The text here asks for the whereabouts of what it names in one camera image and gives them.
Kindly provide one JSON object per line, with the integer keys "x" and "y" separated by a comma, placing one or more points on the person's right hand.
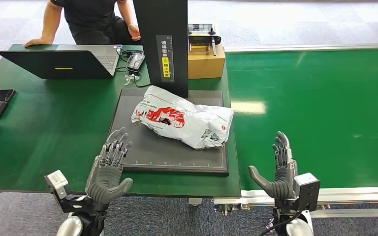
{"x": 40, "y": 41}

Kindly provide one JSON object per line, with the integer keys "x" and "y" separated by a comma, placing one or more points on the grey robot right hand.
{"x": 282, "y": 185}

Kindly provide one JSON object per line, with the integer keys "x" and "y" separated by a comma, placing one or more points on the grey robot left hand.
{"x": 106, "y": 182}

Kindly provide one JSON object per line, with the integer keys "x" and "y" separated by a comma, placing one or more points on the person's left hand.
{"x": 134, "y": 32}

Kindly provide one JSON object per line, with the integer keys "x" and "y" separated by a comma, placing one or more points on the white package with red print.
{"x": 192, "y": 123}

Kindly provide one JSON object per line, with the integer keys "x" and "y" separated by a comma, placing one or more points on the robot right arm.
{"x": 298, "y": 228}

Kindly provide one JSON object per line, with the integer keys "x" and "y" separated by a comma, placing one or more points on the person's right forearm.
{"x": 48, "y": 29}

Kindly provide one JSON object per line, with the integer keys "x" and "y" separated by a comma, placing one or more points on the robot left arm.
{"x": 70, "y": 226}

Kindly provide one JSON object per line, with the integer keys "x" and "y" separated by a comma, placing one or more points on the person's left forearm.
{"x": 126, "y": 14}

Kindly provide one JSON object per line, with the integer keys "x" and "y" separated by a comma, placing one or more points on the dark grey laptop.
{"x": 52, "y": 63}

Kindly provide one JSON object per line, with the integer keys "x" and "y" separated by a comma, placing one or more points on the black power adapter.
{"x": 135, "y": 61}

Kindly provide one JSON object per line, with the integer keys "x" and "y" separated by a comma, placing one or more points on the black scale column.
{"x": 172, "y": 19}

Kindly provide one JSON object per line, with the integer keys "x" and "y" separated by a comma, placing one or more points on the person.
{"x": 88, "y": 13}

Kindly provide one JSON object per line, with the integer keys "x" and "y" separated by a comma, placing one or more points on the dark grey scale platform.
{"x": 150, "y": 146}

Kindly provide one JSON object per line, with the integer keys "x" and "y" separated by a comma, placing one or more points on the black remote controller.
{"x": 203, "y": 38}

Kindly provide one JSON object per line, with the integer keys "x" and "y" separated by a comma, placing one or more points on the green belt conveyor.
{"x": 306, "y": 114}

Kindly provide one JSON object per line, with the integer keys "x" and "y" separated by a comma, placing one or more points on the brown cardboard box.
{"x": 205, "y": 65}

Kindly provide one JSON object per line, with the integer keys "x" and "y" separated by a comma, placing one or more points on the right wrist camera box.
{"x": 306, "y": 192}

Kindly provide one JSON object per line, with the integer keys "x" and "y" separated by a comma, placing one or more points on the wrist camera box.
{"x": 57, "y": 184}
{"x": 306, "y": 192}

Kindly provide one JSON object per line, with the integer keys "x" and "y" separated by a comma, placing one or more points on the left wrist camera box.
{"x": 57, "y": 184}

